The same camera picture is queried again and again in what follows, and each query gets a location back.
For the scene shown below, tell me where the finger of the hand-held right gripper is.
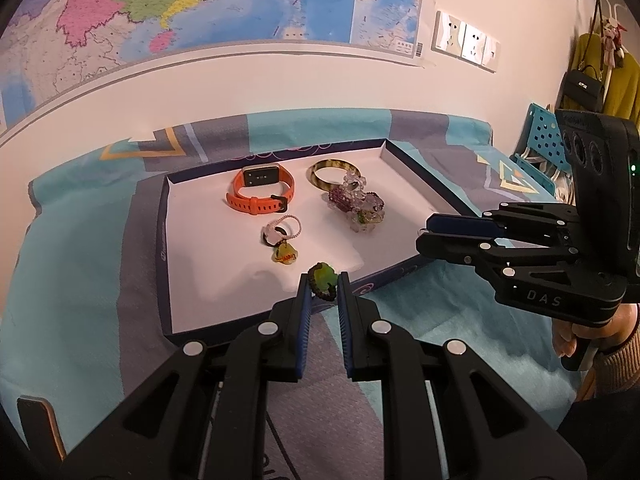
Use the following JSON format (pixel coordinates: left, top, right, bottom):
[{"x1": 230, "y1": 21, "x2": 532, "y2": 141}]
[
  {"x1": 425, "y1": 202, "x2": 583, "y2": 253},
  {"x1": 416, "y1": 231, "x2": 583, "y2": 283}
]

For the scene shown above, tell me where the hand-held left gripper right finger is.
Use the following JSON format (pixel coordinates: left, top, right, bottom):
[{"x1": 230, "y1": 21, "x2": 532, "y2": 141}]
[{"x1": 337, "y1": 271, "x2": 589, "y2": 480}]

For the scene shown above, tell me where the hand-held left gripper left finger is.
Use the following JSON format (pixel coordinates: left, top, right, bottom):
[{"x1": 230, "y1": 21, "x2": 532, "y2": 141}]
[{"x1": 59, "y1": 272, "x2": 314, "y2": 480}]

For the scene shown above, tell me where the green pendant with braided cord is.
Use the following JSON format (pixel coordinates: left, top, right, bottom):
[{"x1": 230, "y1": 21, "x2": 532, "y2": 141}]
[{"x1": 306, "y1": 261, "x2": 340, "y2": 303}]

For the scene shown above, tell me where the yellow pendant with black cord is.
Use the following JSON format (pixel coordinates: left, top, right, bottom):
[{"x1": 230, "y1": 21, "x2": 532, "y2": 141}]
[{"x1": 271, "y1": 241, "x2": 300, "y2": 266}]

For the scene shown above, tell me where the clear crystal bracelet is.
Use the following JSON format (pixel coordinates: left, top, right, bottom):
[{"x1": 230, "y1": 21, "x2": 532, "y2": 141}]
[{"x1": 327, "y1": 169, "x2": 387, "y2": 234}]

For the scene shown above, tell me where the white beaded hair tie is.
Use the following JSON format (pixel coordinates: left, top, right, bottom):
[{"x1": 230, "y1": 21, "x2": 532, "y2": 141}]
[{"x1": 260, "y1": 214, "x2": 303, "y2": 248}]

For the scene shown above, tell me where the white tray with dark rim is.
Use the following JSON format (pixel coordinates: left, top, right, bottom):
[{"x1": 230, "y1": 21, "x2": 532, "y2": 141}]
[{"x1": 156, "y1": 137, "x2": 488, "y2": 348}]

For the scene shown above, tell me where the dark red beaded bracelet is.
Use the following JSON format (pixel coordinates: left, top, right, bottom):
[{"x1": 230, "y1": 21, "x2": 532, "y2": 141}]
[{"x1": 327, "y1": 187, "x2": 362, "y2": 214}]

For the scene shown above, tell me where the person's right forearm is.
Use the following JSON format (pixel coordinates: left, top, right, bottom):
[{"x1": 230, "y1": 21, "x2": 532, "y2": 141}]
[{"x1": 584, "y1": 327, "x2": 640, "y2": 402}]

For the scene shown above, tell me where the person's right hand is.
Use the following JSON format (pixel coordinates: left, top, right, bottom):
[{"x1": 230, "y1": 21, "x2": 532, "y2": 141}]
[{"x1": 552, "y1": 304, "x2": 640, "y2": 361}]

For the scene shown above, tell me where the patterned cloth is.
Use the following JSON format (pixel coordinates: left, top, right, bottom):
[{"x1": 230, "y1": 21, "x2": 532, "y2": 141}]
[{"x1": 514, "y1": 154, "x2": 576, "y2": 203}]

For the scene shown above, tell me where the blue perforated plastic chair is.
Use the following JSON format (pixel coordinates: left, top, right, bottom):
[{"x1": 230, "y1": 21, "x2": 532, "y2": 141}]
[{"x1": 521, "y1": 102, "x2": 572, "y2": 173}]

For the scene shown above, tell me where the black handbag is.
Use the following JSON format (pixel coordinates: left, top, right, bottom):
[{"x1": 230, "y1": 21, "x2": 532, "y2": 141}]
[{"x1": 560, "y1": 66, "x2": 606, "y2": 112}]

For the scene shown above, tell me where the yellow garment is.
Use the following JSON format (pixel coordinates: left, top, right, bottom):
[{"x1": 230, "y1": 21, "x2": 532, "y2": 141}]
[{"x1": 574, "y1": 32, "x2": 640, "y2": 117}]

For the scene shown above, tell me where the orange smartwatch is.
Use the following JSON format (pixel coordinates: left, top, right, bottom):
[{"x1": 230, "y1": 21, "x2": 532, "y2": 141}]
[{"x1": 226, "y1": 162, "x2": 296, "y2": 215}]

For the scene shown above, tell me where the hanging plush toy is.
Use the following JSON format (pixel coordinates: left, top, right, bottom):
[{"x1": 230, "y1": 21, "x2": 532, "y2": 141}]
[{"x1": 600, "y1": 17, "x2": 627, "y2": 68}]

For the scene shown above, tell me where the tortoiseshell bangle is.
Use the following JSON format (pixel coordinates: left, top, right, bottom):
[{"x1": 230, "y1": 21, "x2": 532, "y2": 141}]
[{"x1": 307, "y1": 158, "x2": 358, "y2": 193}]

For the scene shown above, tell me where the person's dark clothing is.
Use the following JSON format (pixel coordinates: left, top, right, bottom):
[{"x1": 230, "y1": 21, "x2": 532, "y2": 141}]
[{"x1": 556, "y1": 394, "x2": 640, "y2": 480}]

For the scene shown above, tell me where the black board with wooden edge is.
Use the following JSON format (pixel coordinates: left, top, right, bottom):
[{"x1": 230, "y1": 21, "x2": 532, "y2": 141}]
[{"x1": 16, "y1": 396, "x2": 67, "y2": 462}]

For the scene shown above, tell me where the black cable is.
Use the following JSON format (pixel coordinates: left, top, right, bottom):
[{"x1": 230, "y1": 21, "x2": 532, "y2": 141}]
[{"x1": 265, "y1": 400, "x2": 303, "y2": 480}]

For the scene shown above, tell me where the white wall socket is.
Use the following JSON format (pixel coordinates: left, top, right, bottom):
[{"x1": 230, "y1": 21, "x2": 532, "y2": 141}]
[
  {"x1": 432, "y1": 10, "x2": 466, "y2": 56},
  {"x1": 481, "y1": 35, "x2": 501, "y2": 71},
  {"x1": 461, "y1": 22, "x2": 487, "y2": 64}
]

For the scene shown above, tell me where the blue sea wall map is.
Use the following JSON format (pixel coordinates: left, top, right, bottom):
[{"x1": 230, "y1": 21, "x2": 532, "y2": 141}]
[{"x1": 350, "y1": 0, "x2": 427, "y2": 59}]

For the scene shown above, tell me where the colourful wall map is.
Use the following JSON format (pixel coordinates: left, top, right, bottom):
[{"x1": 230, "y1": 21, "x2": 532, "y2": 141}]
[{"x1": 0, "y1": 0, "x2": 361, "y2": 131}]

